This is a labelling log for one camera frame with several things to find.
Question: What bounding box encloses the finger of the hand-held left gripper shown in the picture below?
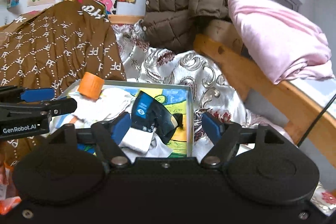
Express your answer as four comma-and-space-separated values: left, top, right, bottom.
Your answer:
0, 97, 78, 120
0, 85, 55, 103

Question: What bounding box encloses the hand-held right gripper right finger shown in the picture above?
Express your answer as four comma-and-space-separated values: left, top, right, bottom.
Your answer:
201, 112, 292, 169

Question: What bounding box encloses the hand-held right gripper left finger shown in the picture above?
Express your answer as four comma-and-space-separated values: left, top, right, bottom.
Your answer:
45, 112, 132, 169

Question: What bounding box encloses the black blue white sock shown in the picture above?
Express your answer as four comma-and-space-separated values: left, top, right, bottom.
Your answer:
117, 90, 184, 153

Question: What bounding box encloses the orange sock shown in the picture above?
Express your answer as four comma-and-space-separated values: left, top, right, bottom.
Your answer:
78, 72, 105, 100

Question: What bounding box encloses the grey white sock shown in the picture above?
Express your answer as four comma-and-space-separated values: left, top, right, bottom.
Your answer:
150, 133, 174, 159

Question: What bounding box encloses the cartoon-print storage box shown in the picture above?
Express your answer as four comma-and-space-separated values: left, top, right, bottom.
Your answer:
49, 79, 195, 159

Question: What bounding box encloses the brown patterned blanket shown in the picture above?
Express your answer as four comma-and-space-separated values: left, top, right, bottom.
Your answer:
0, 0, 128, 169

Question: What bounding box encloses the white floral satin quilt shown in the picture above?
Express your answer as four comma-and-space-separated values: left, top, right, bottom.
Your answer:
112, 20, 336, 216

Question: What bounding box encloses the orange white snack packet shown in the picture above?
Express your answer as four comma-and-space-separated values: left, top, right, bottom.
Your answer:
0, 161, 21, 216

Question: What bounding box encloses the folded pink blanket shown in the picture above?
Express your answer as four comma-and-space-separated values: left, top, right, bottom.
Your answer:
227, 0, 335, 85

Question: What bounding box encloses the wooden bed frame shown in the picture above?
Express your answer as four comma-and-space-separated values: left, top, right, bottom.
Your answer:
0, 13, 336, 169

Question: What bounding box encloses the black cable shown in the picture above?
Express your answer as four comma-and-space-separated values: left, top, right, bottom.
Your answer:
298, 94, 336, 147

